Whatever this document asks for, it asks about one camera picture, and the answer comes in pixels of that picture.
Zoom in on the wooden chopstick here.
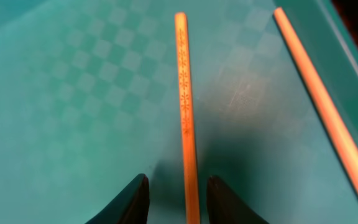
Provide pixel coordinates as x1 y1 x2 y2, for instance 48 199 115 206
175 12 200 224
273 7 358 194

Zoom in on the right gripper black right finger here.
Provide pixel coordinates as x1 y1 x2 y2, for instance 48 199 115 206
206 175 268 224

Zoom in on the teal plastic tray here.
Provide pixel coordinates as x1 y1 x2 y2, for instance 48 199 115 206
0 0 358 223

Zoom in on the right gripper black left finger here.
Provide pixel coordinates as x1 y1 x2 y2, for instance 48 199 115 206
86 174 150 224

